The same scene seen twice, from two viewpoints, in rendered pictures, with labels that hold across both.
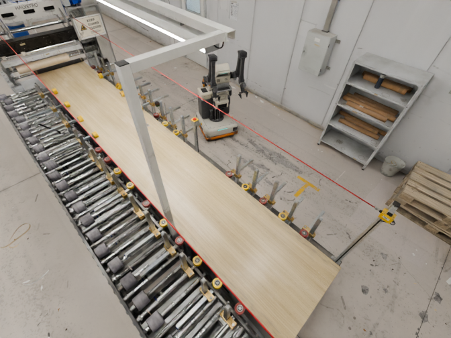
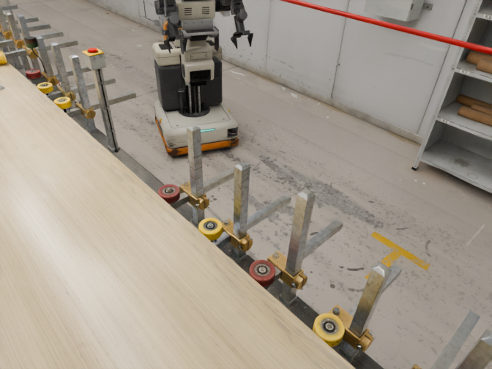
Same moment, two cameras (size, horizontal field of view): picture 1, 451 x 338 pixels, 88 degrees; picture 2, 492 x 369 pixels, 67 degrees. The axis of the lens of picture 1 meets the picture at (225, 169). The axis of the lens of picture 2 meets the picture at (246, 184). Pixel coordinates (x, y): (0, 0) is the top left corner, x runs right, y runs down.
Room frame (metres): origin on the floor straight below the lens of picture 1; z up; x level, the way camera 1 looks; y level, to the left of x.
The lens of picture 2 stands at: (0.64, -0.37, 1.79)
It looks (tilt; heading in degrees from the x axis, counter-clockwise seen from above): 38 degrees down; 2
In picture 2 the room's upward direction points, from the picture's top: 3 degrees clockwise
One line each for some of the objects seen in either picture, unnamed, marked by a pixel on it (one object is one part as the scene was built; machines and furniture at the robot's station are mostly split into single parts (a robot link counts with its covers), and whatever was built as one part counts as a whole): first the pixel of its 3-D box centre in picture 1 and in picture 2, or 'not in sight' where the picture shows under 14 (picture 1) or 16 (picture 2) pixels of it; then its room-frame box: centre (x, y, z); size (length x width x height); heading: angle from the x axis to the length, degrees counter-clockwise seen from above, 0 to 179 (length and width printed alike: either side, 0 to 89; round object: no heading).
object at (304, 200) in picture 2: (272, 195); (296, 252); (1.41, -0.50, 0.94); 0.04 x 0.04 x 0.48; 46
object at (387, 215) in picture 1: (357, 241); not in sight; (0.82, -1.06, 1.20); 0.15 x 0.12 x 1.00; 46
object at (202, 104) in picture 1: (214, 100); (189, 72); (3.69, 0.25, 0.59); 0.55 x 0.34 x 0.83; 114
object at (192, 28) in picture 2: (222, 90); (198, 36); (3.34, 0.10, 0.99); 0.28 x 0.16 x 0.22; 114
